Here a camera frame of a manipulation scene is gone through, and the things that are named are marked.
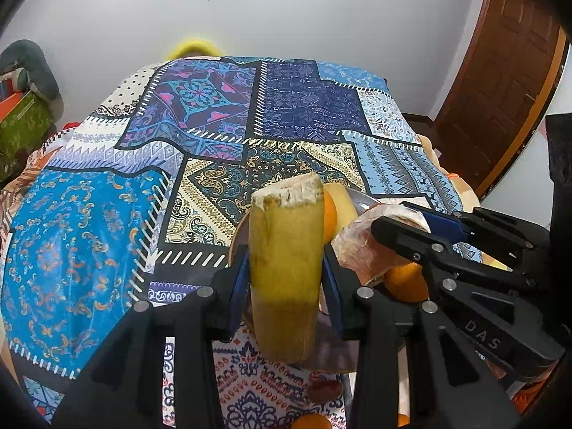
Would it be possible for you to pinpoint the red tomato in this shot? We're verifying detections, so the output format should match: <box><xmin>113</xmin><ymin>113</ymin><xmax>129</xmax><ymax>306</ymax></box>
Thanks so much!
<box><xmin>308</xmin><ymin>378</ymin><xmax>343</xmax><ymax>405</ymax></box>

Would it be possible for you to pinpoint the brown wooden door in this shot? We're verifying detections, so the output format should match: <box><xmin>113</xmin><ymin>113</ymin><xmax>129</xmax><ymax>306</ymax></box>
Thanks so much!
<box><xmin>431</xmin><ymin>0</ymin><xmax>570</xmax><ymax>199</ymax></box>

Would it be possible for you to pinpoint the small orange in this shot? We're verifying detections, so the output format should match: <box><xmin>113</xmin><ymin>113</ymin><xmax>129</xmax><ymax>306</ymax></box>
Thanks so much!
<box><xmin>322</xmin><ymin>190</ymin><xmax>339</xmax><ymax>242</ymax></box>

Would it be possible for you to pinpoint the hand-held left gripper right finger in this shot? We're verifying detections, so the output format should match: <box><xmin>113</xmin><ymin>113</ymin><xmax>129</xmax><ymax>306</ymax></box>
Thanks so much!
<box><xmin>321</xmin><ymin>246</ymin><xmax>524</xmax><ymax>429</ymax></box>

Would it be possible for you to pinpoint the pomelo slice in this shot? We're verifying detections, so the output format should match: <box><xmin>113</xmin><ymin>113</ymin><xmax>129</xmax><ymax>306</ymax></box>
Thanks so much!
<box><xmin>335</xmin><ymin>203</ymin><xmax>432</xmax><ymax>287</ymax></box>

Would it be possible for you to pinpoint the yellow green sugarcane segment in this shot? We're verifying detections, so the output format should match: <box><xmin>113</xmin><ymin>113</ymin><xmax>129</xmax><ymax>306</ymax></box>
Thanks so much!
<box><xmin>324</xmin><ymin>183</ymin><xmax>359</xmax><ymax>238</ymax></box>
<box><xmin>248</xmin><ymin>174</ymin><xmax>325</xmax><ymax>365</ymax></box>

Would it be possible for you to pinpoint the purple plate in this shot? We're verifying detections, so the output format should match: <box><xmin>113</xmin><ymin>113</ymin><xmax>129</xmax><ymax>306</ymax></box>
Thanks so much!
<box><xmin>229</xmin><ymin>187</ymin><xmax>385</xmax><ymax>373</ymax></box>

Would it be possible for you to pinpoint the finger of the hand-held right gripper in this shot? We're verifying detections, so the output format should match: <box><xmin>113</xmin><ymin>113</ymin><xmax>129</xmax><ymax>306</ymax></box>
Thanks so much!
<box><xmin>401</xmin><ymin>202</ymin><xmax>551</xmax><ymax>274</ymax></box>
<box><xmin>371</xmin><ymin>216</ymin><xmax>567</xmax><ymax>381</ymax></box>

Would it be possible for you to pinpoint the colorful bed sheet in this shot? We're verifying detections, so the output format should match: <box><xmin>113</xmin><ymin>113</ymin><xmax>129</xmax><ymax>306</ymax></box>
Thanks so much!
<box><xmin>418</xmin><ymin>134</ymin><xmax>481</xmax><ymax>208</ymax></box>

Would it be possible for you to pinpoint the yellow foam arch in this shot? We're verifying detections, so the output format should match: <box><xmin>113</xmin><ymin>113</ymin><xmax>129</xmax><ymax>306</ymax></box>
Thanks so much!
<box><xmin>164</xmin><ymin>39</ymin><xmax>224</xmax><ymax>60</ymax></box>

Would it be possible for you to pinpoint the large orange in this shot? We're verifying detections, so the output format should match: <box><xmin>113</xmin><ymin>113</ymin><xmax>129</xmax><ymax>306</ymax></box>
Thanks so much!
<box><xmin>383</xmin><ymin>261</ymin><xmax>430</xmax><ymax>303</ymax></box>
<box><xmin>292</xmin><ymin>413</ymin><xmax>334</xmax><ymax>429</ymax></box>

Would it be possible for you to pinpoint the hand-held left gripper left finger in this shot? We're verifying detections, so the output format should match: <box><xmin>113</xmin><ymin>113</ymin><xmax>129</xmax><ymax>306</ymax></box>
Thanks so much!
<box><xmin>51</xmin><ymin>247</ymin><xmax>250</xmax><ymax>429</ymax></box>

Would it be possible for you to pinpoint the green patterned box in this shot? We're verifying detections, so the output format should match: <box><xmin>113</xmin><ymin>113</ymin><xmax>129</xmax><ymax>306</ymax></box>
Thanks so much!
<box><xmin>0</xmin><ymin>92</ymin><xmax>56</xmax><ymax>184</ymax></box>

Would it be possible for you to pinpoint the patchwork printed blanket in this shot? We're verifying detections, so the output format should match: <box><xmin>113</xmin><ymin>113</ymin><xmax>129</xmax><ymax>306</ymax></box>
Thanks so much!
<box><xmin>0</xmin><ymin>56</ymin><xmax>488</xmax><ymax>429</ymax></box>

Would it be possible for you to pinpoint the orange box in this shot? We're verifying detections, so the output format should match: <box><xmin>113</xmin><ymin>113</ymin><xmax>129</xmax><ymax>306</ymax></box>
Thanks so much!
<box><xmin>0</xmin><ymin>90</ymin><xmax>24</xmax><ymax>119</ymax></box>

